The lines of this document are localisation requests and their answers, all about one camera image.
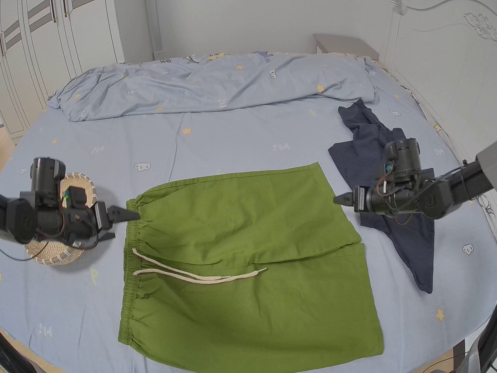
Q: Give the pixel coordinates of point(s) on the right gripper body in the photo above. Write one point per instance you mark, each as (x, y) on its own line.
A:
(376, 204)

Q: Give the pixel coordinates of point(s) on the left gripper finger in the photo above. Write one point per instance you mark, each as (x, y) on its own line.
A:
(106, 237)
(118, 215)

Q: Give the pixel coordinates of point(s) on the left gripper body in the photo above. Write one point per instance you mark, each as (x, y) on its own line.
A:
(83, 227)

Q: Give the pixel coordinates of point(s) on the green shorts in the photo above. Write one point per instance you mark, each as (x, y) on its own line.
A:
(252, 305)

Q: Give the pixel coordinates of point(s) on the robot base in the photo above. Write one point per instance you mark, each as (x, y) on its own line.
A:
(473, 359)

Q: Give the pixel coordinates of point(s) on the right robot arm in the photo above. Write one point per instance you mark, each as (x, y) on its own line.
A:
(438, 200)

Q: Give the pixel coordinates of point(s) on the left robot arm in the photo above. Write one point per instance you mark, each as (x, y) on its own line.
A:
(23, 220)

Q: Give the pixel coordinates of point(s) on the round woven basket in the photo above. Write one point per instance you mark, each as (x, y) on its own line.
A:
(54, 257)

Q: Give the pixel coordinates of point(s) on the dark blue garment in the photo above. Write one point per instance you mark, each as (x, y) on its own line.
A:
(419, 247)

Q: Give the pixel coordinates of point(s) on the pale blue quilt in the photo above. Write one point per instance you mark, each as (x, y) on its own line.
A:
(194, 87)

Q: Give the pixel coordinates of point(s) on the grey bedside table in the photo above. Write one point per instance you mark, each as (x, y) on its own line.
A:
(341, 44)

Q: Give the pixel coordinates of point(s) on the white wardrobe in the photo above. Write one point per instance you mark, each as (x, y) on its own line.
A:
(89, 33)

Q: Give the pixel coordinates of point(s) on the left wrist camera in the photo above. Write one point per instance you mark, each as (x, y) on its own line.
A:
(79, 197)

